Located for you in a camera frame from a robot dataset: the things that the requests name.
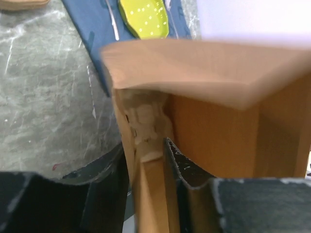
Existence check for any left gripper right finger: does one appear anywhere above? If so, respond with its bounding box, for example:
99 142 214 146
164 138 214 233

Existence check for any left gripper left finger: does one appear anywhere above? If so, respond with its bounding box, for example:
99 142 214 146
53 143 129 233

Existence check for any single cardboard cup carrier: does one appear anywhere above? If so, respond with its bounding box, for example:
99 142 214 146
119 89 174 163

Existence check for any brown paper bag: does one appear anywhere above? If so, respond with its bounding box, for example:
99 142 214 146
101 39 311 233

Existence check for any yellow green dotted plate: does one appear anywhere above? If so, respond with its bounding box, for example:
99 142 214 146
118 0 169 39

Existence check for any silver fork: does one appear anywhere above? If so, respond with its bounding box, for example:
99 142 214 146
105 0 120 41

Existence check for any blue letter print cloth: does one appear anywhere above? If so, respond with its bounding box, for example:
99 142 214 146
63 0 191 96

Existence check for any cardboard cup carrier tray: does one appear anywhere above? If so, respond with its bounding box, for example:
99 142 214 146
0 0 50 11

